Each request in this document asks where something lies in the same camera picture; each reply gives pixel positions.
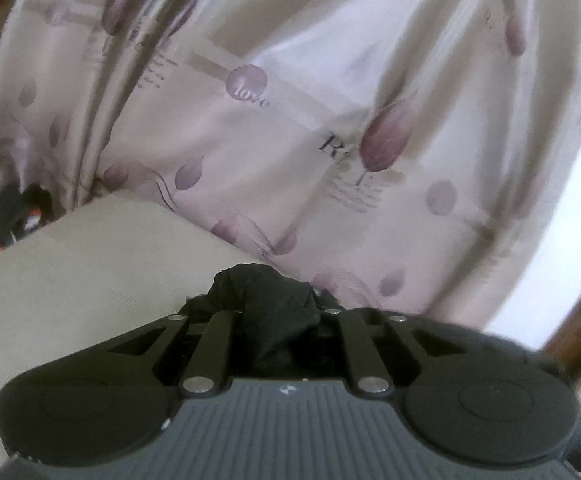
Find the pink leaf-print curtain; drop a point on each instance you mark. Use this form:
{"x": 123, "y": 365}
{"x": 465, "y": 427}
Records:
{"x": 404, "y": 154}

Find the black jacket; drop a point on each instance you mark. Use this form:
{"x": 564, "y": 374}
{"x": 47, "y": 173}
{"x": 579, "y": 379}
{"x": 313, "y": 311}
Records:
{"x": 288, "y": 329}

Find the pile of colourful clothes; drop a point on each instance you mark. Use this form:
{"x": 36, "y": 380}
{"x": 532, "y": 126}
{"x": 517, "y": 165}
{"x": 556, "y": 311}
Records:
{"x": 23, "y": 212}

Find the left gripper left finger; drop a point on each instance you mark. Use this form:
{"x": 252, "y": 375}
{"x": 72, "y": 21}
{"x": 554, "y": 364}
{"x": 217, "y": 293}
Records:
{"x": 105, "y": 402}

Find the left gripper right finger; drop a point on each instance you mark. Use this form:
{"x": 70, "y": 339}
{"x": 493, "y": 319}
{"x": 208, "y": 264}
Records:
{"x": 474, "y": 398}

